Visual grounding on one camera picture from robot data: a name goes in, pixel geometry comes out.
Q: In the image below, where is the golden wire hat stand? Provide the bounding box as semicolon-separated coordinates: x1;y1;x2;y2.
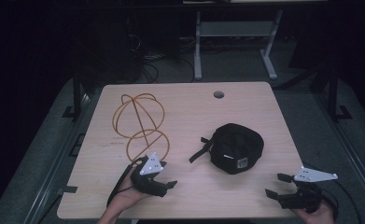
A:
112;92;171;163

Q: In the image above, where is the bundle of floor cables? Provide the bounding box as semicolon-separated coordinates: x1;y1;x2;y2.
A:
126;33;197;85

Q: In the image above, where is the aluminium frame rail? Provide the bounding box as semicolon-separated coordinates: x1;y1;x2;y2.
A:
313;92;365;217
23;92;101;224

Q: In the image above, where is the black frame post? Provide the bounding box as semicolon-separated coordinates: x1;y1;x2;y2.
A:
61;67;83;121
327;61;354;121

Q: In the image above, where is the grey metal stand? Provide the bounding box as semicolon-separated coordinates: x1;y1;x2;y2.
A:
193;10;284;81

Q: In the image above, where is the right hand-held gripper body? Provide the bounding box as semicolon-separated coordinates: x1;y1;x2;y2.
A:
277;165;339;215

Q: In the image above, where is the person's right hand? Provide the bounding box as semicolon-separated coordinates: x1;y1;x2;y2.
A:
290;200;336;224

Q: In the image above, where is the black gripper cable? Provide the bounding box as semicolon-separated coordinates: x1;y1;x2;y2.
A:
318;179;363;224
105;156;147;208

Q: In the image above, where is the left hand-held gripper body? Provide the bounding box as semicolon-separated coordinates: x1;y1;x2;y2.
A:
129;151;169;198

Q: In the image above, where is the person's left hand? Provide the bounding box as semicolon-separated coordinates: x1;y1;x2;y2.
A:
107;172;154;217

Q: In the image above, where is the black cap with strap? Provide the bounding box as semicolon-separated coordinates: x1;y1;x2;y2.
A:
189;122;265;175

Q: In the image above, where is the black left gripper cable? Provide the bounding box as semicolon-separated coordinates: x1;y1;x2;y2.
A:
105;156;147;208

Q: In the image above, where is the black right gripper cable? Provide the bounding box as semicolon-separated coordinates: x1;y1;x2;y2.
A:
318;179;363;224

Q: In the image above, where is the black table edge bracket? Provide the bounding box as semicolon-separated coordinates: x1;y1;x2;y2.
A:
56;185;78;196

